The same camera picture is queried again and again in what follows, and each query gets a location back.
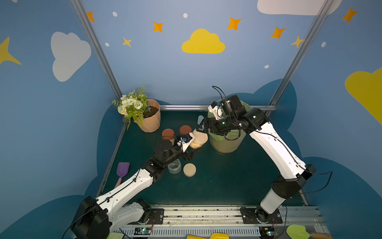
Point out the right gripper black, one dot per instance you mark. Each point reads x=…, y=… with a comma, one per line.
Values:
x=209, y=126

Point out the beige lid oatmeal jar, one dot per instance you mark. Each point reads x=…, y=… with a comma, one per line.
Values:
x=200, y=138

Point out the beige jar lid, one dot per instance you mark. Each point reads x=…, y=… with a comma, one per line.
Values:
x=189, y=170

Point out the clear oatmeal jar front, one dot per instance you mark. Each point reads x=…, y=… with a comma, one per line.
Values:
x=175, y=167

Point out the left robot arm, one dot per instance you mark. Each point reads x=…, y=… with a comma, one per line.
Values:
x=97, y=218

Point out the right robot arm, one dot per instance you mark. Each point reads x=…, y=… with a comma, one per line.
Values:
x=293, y=172

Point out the red lid oatmeal jar right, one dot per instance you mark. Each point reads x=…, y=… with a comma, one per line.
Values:
x=185, y=129

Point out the red lid oatmeal jar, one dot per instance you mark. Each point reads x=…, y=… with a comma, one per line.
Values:
x=185, y=129
x=169, y=134

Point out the red lid oatmeal jar left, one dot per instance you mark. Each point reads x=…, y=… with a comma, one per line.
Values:
x=169, y=134

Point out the light blue toy spatula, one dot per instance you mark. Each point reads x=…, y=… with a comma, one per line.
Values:
x=201, y=120

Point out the mesh bin green bag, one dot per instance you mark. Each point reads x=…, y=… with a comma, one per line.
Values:
x=230, y=142

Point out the terracotta flower pot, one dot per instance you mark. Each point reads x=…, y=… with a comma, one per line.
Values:
x=151, y=123

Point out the purple pink toy spatula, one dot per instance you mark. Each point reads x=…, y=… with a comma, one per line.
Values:
x=122, y=171

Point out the white flowers green plant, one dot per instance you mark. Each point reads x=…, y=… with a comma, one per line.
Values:
x=133, y=107

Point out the left controller board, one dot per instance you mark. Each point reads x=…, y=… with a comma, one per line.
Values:
x=142, y=231

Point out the controller board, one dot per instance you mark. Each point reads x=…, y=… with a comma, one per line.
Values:
x=142, y=231
x=267, y=233

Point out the right controller board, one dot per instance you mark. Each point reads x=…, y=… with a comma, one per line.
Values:
x=267, y=233

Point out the green toy tool left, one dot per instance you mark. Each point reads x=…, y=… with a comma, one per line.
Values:
x=115, y=236

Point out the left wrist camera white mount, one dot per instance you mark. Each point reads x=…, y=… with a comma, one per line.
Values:
x=183, y=141

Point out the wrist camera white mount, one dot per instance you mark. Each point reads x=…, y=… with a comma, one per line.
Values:
x=216, y=108
x=183, y=141

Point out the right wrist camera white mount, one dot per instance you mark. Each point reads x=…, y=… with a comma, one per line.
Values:
x=216, y=108

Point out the aluminium front rail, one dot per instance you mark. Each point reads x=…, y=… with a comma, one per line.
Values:
x=182, y=221

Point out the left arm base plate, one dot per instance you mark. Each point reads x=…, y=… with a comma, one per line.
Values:
x=152, y=216

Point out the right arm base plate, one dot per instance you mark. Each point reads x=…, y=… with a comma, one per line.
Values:
x=250, y=215

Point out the green toy spatula wooden handle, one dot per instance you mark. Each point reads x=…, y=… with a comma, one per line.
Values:
x=299, y=232

